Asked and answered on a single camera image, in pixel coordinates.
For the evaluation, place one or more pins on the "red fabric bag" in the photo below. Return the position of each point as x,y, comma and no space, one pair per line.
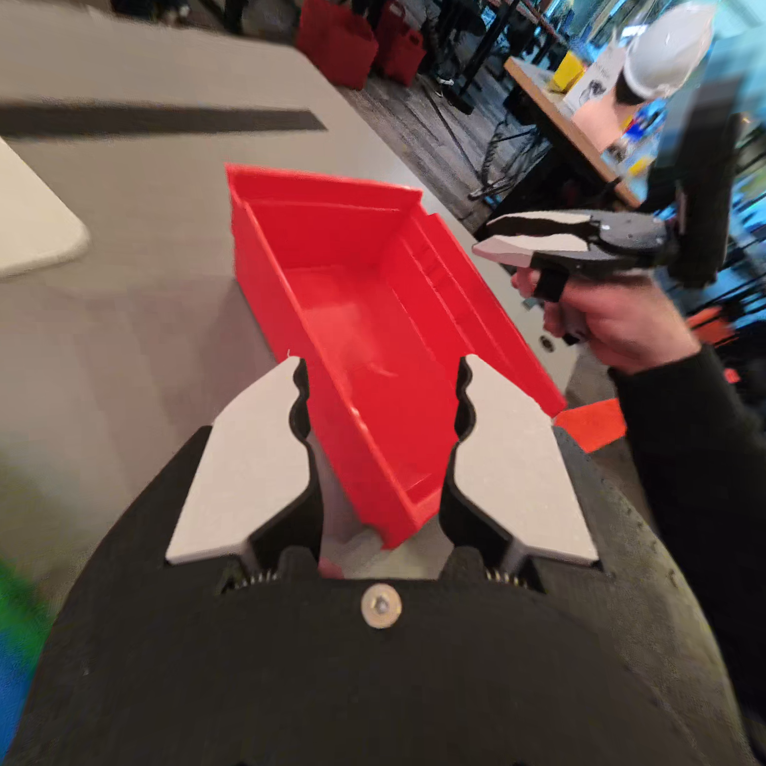
335,42
401,48

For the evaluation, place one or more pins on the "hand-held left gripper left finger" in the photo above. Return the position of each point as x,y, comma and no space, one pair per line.
245,473

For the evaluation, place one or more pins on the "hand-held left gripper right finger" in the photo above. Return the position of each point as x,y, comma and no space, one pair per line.
514,473

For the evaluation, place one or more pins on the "pink box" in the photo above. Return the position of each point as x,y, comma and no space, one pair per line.
598,119

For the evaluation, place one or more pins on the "white sign stand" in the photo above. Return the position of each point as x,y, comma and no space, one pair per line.
30,227

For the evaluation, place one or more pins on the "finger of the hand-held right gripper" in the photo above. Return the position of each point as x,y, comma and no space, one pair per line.
508,248
556,217

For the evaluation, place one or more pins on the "white rounded item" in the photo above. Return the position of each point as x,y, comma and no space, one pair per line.
664,54

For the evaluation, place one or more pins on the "red plastic bin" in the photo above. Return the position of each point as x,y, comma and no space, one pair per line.
359,323

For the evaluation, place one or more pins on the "person's right forearm black sleeve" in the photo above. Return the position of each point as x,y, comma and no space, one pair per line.
700,479

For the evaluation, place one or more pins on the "orange flat piece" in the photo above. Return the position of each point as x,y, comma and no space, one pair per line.
592,425

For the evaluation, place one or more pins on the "wooden table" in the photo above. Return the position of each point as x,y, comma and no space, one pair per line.
574,131

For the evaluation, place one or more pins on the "yellow container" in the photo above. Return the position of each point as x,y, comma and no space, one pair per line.
565,70

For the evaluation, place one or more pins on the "green plastic bin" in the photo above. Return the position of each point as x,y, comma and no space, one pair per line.
18,604

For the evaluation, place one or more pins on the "person's right hand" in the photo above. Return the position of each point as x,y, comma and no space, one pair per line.
628,323

